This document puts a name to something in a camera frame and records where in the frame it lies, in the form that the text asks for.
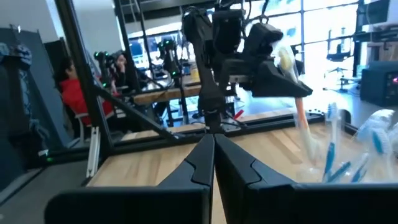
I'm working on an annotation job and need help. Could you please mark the clear acrylic organizer holder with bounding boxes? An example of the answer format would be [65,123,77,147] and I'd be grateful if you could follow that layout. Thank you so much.
[294,118,398,185]

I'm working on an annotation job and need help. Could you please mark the background wooden table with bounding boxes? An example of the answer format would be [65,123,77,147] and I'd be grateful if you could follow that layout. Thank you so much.
[132,82,203,106]

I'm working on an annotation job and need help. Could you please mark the black aluminium table frame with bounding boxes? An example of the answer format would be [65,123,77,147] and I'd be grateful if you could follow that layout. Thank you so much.
[54,0,327,162]

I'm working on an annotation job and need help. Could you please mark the black computer with red lights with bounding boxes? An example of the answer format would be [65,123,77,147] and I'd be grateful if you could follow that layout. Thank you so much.
[359,60,398,107]

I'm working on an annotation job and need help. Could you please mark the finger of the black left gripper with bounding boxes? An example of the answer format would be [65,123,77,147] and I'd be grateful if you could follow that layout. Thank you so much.
[253,60,313,98]

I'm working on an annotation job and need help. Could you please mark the silver aluminium extrusion piece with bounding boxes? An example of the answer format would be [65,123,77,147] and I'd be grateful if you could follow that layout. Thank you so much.
[86,125,101,179]

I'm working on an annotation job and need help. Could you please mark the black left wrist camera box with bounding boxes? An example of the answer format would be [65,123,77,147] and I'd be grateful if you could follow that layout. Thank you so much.
[244,22,284,62]

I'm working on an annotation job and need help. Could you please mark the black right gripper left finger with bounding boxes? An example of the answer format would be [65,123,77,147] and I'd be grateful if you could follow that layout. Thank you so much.
[44,133,216,224]

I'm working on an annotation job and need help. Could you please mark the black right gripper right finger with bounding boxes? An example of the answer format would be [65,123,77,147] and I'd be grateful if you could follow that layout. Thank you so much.
[214,133,398,224]

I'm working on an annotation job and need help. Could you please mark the person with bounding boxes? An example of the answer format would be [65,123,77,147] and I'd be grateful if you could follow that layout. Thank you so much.
[112,51,133,91]
[55,55,116,127]

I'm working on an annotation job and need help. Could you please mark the blue-grey hanging cloth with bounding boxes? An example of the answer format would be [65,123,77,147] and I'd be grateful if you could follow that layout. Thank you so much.
[0,42,34,73]

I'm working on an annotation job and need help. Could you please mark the dark grey partition panel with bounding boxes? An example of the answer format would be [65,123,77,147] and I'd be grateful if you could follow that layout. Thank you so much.
[0,27,74,190]

